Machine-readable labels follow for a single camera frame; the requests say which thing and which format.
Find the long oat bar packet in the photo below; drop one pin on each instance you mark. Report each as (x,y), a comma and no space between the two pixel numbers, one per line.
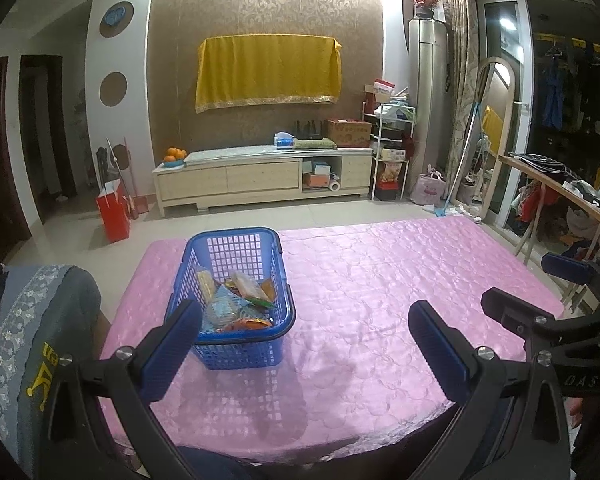
(205,285)

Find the mop with blue head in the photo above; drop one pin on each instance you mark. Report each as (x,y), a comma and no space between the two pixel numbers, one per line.
(461,160)

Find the light blue box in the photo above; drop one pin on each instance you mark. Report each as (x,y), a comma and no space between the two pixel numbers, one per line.
(321,166)

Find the vase of red flowers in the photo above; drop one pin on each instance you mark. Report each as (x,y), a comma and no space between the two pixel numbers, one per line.
(425,0)

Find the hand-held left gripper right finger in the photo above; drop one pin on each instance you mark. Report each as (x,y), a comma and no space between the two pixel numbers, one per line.
(437,355)

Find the brown cardboard box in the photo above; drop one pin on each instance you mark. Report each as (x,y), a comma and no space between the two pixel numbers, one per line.
(349,133)

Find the blue tissue box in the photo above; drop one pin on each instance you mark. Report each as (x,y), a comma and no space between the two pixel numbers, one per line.
(283,139)

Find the white shelf rack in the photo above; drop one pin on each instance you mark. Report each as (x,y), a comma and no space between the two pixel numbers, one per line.
(392,155)

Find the white cabinet mat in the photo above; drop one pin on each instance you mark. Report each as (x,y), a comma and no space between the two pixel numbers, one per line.
(230,153)

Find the light blue cartoon packet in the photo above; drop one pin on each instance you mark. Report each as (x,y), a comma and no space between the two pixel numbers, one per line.
(222,311)

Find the orange yellow snack packet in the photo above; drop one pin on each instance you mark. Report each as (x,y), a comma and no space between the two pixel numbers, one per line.
(251,287)

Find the pink quilted tablecloth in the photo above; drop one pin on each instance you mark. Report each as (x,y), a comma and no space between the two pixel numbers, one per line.
(380,270)

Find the plate of oranges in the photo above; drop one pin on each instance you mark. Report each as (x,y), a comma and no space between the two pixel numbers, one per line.
(175,156)

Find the hanging clothes under table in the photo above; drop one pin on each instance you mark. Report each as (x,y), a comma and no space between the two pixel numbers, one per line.
(530,202)

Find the wooden side table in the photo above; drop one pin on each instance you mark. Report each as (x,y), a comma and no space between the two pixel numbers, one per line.
(555,187)

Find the patterned curtain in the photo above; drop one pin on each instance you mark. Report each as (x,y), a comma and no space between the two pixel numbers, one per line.
(459,85)

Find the clothes rack with clothes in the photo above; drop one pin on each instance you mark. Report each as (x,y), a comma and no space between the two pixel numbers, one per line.
(575,85)

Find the orange box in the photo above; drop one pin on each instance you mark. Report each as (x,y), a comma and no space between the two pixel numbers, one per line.
(315,179)

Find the black router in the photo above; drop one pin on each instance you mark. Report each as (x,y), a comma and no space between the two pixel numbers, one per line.
(307,131)

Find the person's right hand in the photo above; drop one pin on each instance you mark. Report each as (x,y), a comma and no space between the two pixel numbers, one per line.
(576,414)

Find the grey lace-trimmed sofa cover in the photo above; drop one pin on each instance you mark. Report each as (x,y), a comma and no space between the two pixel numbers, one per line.
(25,335)

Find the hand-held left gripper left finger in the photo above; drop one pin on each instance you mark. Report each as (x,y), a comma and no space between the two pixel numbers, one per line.
(172,350)

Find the yellow cloth cover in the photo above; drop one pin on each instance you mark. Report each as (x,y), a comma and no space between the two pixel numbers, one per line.
(267,72)

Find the arched wooden mirror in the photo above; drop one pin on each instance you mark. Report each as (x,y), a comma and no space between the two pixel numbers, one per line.
(500,135)

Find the red paper bag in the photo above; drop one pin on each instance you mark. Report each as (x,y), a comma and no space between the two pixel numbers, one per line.
(112,210)

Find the blue round wall clock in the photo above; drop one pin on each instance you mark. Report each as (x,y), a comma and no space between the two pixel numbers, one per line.
(116,17)

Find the pink bag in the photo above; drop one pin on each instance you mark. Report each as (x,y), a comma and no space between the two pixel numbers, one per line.
(431,187)

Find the paper towel roll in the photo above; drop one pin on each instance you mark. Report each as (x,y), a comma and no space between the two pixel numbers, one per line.
(334,186)

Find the large red yellow packet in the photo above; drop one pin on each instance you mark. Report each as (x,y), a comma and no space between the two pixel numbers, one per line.
(245,325)

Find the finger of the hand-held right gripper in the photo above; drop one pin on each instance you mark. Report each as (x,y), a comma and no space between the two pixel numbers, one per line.
(565,267)
(515,311)

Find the silver standing air conditioner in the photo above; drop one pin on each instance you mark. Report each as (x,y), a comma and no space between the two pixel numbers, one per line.
(427,95)

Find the cream TV cabinet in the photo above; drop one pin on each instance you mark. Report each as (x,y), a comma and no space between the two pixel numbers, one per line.
(260,176)

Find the blue plastic basket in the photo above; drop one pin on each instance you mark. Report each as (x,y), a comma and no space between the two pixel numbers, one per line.
(240,338)

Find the green cushion mat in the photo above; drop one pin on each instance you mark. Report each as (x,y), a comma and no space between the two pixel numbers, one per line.
(315,144)

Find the dark grid tray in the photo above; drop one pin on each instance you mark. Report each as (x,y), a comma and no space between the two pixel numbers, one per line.
(537,161)

